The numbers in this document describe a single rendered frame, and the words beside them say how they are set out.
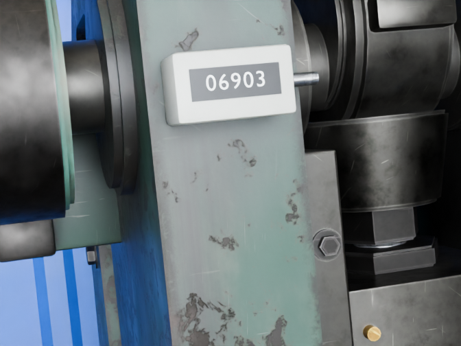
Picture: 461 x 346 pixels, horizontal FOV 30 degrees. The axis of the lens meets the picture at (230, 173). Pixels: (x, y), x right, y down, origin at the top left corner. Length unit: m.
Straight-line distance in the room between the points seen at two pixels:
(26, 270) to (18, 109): 1.24
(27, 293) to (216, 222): 1.28
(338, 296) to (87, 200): 0.27
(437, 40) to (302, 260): 0.19
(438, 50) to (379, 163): 0.09
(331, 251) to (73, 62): 0.22
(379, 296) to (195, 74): 0.22
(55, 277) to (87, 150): 1.03
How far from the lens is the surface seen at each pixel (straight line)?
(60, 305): 1.76
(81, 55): 0.62
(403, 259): 0.66
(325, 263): 0.56
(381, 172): 0.64
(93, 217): 0.74
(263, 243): 0.53
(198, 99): 0.48
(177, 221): 0.52
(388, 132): 0.64
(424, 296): 0.63
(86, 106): 0.61
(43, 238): 0.70
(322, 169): 0.55
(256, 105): 0.49
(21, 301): 1.79
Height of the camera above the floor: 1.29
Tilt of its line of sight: 3 degrees down
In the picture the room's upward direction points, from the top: 6 degrees counter-clockwise
